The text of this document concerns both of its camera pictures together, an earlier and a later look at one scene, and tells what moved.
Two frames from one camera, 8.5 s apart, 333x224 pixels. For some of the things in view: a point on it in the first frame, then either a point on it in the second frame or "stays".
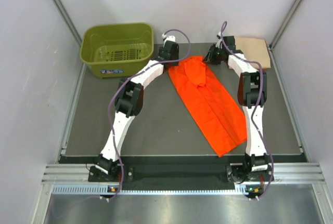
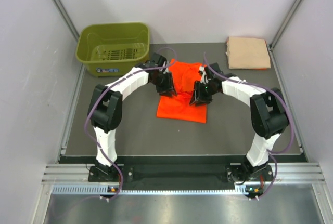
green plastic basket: (116, 50) stays
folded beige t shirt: (254, 49) stays
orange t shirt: (211, 102) to (184, 75)
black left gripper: (175, 56) to (168, 88)
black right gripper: (209, 57) to (199, 98)
